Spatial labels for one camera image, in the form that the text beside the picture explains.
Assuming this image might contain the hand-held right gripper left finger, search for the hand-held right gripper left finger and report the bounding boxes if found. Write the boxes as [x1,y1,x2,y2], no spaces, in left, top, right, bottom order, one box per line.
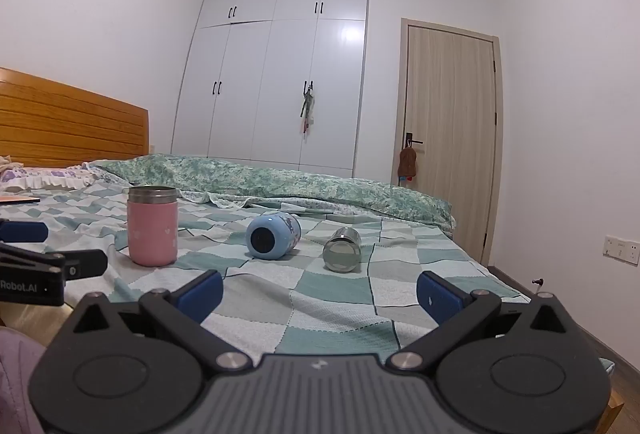
[65,270,253,374]

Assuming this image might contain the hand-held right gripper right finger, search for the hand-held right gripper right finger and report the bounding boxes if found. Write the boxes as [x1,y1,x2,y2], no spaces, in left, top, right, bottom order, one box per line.
[387,271,577,373]

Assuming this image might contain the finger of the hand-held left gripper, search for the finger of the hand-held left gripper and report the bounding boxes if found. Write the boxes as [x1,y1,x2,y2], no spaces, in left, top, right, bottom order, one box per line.
[0,241,109,279]
[0,220,50,243]

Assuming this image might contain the light blue printed cup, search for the light blue printed cup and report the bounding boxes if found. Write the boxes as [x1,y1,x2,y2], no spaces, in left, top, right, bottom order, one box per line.
[245,211,302,260]

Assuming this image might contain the stainless steel cup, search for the stainless steel cup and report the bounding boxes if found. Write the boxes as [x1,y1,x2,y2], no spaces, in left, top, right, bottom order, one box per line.
[322,227,363,273]

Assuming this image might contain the pink cup with steel rim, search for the pink cup with steel rim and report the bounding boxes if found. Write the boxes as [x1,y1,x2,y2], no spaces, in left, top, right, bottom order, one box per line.
[126,186,179,267]

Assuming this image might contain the purple floral pillow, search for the purple floral pillow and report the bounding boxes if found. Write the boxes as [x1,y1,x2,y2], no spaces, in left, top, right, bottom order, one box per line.
[0,164,101,195]

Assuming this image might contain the pink cloth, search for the pink cloth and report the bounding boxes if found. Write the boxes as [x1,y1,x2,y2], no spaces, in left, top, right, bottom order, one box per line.
[0,326,49,434]

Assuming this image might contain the wooden bed headboard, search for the wooden bed headboard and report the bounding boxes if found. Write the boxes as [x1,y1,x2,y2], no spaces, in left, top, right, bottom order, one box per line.
[0,67,150,169]

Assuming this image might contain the green checkered blanket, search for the green checkered blanket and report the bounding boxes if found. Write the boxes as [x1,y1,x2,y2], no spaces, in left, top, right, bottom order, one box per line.
[0,179,616,371]

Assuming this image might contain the green floral quilt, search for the green floral quilt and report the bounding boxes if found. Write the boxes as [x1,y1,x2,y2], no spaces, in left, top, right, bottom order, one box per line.
[82,154,457,231]

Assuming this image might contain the brown hanging pouch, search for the brown hanging pouch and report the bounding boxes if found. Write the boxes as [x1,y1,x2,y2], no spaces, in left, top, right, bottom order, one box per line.
[397,146,418,187]

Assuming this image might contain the light wooden door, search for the light wooden door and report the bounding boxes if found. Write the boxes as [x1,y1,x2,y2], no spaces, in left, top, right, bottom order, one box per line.
[390,18,503,265]

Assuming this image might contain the white wardrobe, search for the white wardrobe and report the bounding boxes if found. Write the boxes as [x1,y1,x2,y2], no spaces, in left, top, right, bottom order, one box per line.
[171,0,370,179]

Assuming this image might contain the white wall socket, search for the white wall socket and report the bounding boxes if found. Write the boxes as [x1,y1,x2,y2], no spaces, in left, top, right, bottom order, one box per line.
[602,235,640,265]

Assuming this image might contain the hanging cords on wardrobe handle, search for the hanging cords on wardrobe handle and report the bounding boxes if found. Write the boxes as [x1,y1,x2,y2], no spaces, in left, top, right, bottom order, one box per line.
[299,81,317,135]

